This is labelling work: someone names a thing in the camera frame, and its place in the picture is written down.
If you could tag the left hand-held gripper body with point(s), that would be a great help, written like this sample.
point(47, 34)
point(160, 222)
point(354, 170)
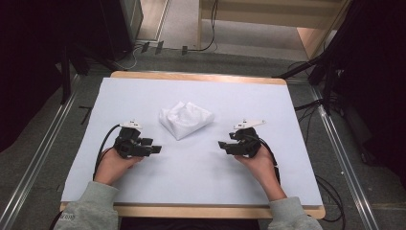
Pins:
point(127, 143)

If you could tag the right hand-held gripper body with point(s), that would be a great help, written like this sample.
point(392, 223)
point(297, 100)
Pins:
point(249, 143)

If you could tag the white waffle cloth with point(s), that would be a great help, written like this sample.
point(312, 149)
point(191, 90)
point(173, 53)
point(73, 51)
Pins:
point(186, 119)

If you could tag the person's right hand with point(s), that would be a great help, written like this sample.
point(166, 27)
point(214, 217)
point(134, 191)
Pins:
point(261, 166)

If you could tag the person's left hand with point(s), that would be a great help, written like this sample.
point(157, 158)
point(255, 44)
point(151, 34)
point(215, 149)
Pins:
point(110, 167)

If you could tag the wooden table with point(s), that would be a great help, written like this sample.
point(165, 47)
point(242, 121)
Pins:
point(198, 211)

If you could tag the black metal stand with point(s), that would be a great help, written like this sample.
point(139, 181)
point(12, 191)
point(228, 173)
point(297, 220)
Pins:
point(65, 80)

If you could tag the black tripod stand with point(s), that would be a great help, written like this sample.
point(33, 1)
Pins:
point(325, 73)

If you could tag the dark cabinet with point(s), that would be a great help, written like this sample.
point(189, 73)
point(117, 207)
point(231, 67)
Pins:
point(124, 25)

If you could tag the black curtain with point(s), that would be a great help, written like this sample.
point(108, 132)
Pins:
point(28, 64)
point(379, 80)

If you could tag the aluminium floor rail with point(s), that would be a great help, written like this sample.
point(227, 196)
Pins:
point(38, 153)
point(344, 166)

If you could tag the light wooden furniture frame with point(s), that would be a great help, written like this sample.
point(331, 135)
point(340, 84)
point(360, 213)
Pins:
point(271, 19)

